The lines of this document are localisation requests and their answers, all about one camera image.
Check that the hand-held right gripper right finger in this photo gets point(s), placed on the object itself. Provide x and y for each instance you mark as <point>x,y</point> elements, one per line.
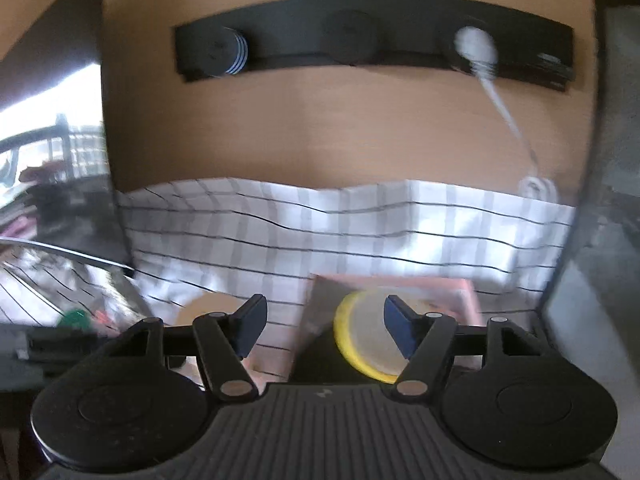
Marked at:
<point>400,329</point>

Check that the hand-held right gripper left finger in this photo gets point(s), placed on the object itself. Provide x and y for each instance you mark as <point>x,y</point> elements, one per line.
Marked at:
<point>250,325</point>

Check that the yellow soft pad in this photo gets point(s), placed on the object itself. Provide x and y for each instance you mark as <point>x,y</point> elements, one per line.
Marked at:
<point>345,330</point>

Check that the pink cardboard box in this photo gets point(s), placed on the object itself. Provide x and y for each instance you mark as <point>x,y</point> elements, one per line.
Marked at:
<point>450,295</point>

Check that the clear jar with beige contents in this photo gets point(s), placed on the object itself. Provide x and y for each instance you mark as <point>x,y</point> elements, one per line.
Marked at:
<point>210,307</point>

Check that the green-lidded white jar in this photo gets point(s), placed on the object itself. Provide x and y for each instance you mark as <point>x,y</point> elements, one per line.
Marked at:
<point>75,319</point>

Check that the white black checked tablecloth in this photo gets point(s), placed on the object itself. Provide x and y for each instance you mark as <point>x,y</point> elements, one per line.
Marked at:
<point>350,230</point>

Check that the black computer monitor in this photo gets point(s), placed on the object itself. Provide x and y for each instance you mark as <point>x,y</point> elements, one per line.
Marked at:
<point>60,185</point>

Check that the dark framed panel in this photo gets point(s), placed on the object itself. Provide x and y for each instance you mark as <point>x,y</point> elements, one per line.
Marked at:
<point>600,210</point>

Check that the black striped plug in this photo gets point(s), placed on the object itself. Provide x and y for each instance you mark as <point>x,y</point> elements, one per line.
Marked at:
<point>222,52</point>

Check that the white power plug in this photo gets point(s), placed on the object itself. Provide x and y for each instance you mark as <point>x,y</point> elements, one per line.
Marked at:
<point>475,47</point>

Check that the black power strip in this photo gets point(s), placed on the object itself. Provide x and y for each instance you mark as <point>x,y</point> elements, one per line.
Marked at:
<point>400,25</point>

